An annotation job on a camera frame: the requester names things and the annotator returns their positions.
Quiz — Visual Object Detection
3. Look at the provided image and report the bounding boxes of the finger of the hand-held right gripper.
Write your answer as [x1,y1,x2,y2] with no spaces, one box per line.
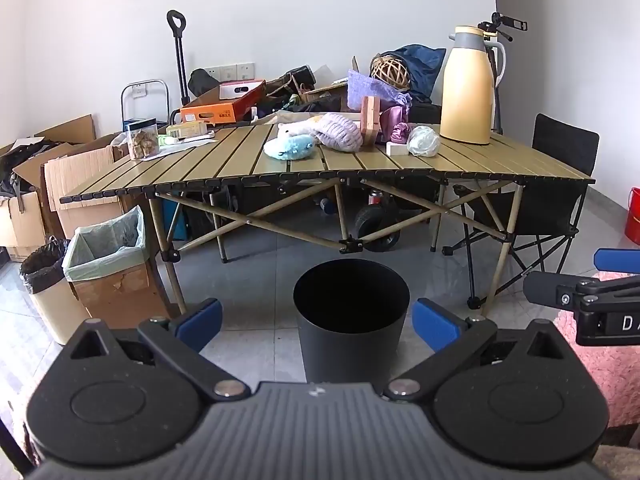
[523,271,640,311]
[593,248,640,275]

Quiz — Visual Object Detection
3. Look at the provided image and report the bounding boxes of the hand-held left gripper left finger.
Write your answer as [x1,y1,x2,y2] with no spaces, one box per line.
[68,297,251,402]

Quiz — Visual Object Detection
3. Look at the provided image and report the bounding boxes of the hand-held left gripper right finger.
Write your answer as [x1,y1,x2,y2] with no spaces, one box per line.
[382,297,571,402]

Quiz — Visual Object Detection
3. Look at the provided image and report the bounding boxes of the black trash bin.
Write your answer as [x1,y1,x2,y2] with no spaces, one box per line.
[292,258,412,383]

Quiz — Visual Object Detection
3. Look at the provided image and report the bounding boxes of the white foam net ball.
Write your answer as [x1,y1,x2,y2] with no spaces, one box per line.
[406,125,441,157]

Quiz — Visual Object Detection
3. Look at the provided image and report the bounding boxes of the wooden block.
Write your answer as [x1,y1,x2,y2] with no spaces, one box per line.
[361,95,383,146]

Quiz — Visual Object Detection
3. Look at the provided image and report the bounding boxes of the purple knit hat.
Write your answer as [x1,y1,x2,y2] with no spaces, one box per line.
[312,112,364,152]

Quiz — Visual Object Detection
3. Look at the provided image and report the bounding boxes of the purple mesh pouch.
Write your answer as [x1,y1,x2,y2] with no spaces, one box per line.
[347,69,401,111]

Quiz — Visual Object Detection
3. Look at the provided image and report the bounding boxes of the red bucket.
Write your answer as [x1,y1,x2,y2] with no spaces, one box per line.
[625,187,640,246]

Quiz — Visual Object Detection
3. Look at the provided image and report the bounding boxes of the cardboard box with green liner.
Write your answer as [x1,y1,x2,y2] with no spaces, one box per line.
[62,205,173,329]

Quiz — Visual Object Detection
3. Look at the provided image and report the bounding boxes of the blue flat box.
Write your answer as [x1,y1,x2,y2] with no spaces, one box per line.
[167,200,188,241]

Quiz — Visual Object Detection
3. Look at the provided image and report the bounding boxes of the black folding wagon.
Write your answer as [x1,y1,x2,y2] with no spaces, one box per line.
[310,180,451,253]

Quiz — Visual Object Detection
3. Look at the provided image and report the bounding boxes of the black folding chair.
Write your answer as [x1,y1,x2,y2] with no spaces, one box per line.
[442,113,600,311]

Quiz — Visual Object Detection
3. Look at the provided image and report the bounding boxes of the white bin with black liner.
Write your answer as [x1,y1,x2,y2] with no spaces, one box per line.
[19,236,93,346]

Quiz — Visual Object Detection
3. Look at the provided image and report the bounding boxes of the olive folding table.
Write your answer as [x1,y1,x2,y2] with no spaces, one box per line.
[59,122,597,317]

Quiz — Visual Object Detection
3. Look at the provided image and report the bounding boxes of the clear snack jar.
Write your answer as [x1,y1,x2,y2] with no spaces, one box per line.
[125,118,161,162]

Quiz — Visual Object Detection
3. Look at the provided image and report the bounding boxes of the green white packet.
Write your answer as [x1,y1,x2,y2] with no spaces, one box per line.
[165,121,211,141]

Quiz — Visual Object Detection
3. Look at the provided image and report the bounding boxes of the blue plush toy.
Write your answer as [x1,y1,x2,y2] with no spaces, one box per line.
[263,122,318,161]

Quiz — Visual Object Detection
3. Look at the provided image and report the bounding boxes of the stack of cardboard boxes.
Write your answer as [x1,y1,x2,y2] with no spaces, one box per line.
[0,115,96,261]

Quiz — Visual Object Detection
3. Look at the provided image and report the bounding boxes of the orange box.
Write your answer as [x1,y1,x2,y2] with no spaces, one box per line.
[180,80,267,124]

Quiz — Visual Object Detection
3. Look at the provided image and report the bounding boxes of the beige paper bag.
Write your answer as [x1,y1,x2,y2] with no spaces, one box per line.
[250,110,346,128]

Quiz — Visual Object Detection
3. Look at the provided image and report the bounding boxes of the magenta pouch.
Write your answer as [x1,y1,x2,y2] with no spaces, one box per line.
[380,105,408,133]

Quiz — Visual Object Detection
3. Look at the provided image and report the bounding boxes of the yellow thermos jug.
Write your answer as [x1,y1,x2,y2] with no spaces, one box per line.
[439,25,508,146]

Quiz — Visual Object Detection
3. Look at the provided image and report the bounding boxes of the white box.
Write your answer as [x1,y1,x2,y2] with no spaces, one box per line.
[219,80,263,99]

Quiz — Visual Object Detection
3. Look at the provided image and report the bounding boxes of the black backpack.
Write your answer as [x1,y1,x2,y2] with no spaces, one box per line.
[187,68,221,96]

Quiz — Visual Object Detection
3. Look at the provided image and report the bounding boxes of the dark clothes pile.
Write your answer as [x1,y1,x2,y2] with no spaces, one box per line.
[285,96,351,113]

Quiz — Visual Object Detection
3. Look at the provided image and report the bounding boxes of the dark blue bag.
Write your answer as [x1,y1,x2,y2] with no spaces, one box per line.
[382,44,447,103]

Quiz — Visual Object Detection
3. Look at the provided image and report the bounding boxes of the open cardboard box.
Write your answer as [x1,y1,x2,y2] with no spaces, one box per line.
[300,56,361,111]

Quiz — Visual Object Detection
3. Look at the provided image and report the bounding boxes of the rattan ball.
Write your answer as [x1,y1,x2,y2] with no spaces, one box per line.
[370,55,412,92]

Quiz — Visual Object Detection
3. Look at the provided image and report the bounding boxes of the black handbag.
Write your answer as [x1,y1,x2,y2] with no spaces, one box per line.
[265,65,316,98]

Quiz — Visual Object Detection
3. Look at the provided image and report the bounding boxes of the black tripod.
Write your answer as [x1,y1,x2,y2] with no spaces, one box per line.
[477,11,528,133]

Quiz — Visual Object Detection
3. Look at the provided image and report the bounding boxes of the white metal frame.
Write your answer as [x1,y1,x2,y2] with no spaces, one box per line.
[120,79,169,133]

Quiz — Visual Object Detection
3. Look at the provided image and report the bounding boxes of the wall socket panel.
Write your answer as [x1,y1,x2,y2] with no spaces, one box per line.
[202,62,256,82]

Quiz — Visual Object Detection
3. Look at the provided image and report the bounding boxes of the black pull handle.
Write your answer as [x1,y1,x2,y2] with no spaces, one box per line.
[166,10,192,106]

